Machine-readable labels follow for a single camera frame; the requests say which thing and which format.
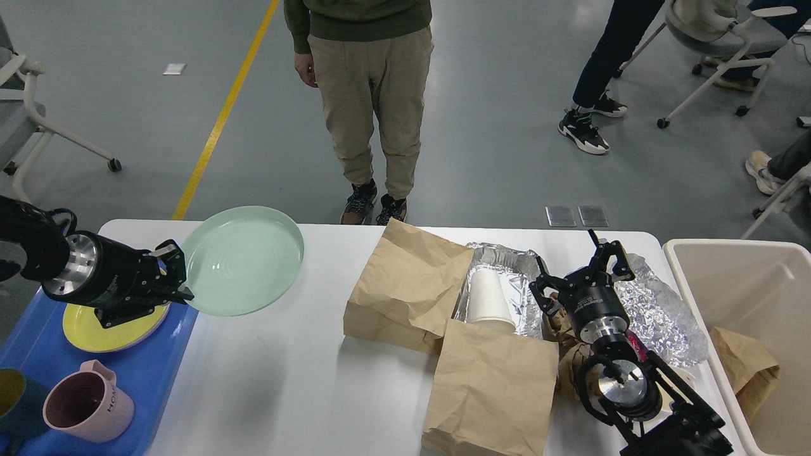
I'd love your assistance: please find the brown bag in bin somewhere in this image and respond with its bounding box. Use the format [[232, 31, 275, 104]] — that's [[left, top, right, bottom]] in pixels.
[[710, 327, 781, 424]]

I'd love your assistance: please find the beige plastic bin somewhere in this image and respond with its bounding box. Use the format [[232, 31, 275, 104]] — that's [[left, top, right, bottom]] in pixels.
[[663, 239, 810, 455]]

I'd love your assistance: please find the white paper cup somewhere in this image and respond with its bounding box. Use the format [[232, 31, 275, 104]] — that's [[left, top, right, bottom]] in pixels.
[[466, 269, 516, 334]]

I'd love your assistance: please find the left white office chair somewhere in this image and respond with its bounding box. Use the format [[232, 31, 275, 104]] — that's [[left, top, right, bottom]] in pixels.
[[1, 21, 122, 204]]

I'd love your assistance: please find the light green plate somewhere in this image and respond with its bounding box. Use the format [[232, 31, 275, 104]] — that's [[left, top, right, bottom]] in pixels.
[[181, 206, 305, 317]]

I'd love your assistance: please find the person in black trousers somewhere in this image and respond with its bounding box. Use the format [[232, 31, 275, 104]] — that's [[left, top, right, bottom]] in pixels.
[[558, 1, 664, 155]]

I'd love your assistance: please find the crumpled aluminium foil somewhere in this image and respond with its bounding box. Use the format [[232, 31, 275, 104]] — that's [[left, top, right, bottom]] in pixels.
[[614, 252, 708, 369]]

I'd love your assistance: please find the crumpled brown paper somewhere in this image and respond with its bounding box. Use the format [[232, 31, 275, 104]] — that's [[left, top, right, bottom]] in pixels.
[[546, 307, 592, 399]]

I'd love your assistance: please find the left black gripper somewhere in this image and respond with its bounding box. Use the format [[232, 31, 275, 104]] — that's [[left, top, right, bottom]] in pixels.
[[42, 232, 195, 329]]

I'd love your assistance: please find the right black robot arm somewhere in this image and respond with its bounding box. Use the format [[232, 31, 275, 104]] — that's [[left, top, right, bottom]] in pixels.
[[529, 230, 733, 455]]

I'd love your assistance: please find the yellow plate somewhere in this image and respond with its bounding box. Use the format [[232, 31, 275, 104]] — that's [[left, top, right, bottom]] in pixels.
[[63, 303, 170, 354]]

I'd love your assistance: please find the blue-grey mug yellow inside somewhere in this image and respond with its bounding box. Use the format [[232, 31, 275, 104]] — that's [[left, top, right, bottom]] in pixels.
[[1, 369, 50, 455]]

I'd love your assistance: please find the brown paper bag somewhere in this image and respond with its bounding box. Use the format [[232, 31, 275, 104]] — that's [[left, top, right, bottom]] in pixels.
[[343, 220, 474, 355], [422, 320, 559, 455]]

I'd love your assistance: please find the upper brown paper bag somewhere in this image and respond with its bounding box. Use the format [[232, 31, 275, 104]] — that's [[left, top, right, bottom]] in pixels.
[[343, 220, 474, 355]]

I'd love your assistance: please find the lower brown paper bag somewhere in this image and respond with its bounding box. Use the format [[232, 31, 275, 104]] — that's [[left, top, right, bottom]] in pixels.
[[422, 320, 559, 455]]

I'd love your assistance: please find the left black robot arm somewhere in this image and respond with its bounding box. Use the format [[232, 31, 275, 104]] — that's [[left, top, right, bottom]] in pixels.
[[1, 196, 194, 329]]

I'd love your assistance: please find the aluminium foil tray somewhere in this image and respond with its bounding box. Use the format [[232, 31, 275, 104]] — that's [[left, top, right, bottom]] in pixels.
[[454, 243, 545, 339]]

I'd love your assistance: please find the white office chair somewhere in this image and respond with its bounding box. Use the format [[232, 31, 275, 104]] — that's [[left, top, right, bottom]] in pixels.
[[614, 1, 797, 128], [1, 21, 122, 204]]

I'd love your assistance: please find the right white office chair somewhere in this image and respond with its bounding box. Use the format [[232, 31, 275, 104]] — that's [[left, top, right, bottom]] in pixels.
[[614, 1, 797, 128]]

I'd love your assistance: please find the person in khaki trousers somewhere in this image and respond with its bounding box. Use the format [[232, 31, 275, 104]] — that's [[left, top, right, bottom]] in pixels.
[[283, 1, 433, 225]]

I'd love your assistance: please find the pink mug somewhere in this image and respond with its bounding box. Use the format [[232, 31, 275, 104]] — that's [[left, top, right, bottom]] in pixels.
[[42, 360, 134, 443]]

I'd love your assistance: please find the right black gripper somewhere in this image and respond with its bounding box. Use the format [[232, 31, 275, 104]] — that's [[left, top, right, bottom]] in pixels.
[[529, 230, 636, 344]]

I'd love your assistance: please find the seated person at right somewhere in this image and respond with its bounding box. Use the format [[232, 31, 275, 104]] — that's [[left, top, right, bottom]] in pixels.
[[744, 130, 810, 196]]

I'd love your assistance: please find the white chair at right edge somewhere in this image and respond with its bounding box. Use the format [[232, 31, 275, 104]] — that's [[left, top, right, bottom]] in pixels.
[[740, 164, 810, 239]]

